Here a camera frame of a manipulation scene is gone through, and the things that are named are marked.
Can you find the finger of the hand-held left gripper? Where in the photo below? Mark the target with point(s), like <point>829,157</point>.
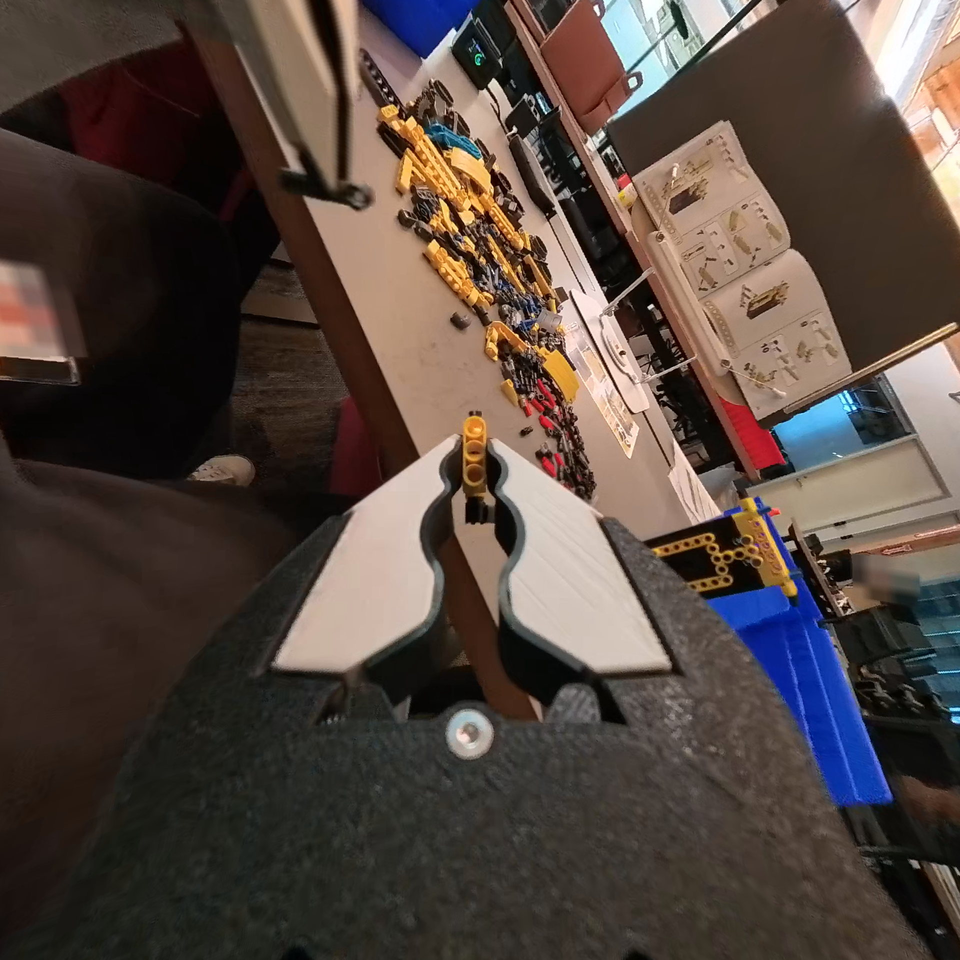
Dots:
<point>349,45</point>
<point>300,67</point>

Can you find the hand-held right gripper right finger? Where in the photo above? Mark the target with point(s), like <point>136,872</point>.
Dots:
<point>585,592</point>

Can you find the white book stand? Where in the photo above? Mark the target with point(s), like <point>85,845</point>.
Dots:
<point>615,352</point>

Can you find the white shoe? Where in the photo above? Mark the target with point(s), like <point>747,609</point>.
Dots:
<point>221,469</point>

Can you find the black power adapter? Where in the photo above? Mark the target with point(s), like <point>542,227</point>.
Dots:
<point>523,114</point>

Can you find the pile of yellow toy bricks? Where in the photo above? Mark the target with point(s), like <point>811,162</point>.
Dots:
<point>450,195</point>

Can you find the black toy pin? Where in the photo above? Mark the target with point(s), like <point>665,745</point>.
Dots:
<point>352,196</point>

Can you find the open instruction booklet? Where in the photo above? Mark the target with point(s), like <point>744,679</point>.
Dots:
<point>750,247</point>

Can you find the dark grey desk divider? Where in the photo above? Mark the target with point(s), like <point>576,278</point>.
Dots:
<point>787,112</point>

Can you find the person's dark trousers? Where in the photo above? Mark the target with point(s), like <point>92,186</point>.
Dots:
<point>150,262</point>

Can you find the blue plastic storage bin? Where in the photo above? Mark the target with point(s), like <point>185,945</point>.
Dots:
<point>420,22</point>
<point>810,675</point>

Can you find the yellow toy panel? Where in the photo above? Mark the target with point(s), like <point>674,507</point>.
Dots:
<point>475,457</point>

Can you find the black charger green display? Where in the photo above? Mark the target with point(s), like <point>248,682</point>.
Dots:
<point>476,56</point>

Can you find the pile of small toy pins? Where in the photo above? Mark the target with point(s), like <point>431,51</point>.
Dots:
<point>570,442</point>

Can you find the white paper sheets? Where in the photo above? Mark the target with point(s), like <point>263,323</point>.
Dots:
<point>694,484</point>

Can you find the black yellow toy brick assembly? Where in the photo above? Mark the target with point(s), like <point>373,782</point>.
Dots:
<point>697,570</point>

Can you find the black power strip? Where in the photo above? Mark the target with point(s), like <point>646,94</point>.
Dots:
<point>532,172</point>

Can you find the yellow printed sticker sheet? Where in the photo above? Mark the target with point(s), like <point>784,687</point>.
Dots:
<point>611,420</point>

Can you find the brown leather desk organiser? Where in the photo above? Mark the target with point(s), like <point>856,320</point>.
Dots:
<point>585,67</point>

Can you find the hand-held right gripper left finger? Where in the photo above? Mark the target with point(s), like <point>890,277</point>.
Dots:
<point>360,592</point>

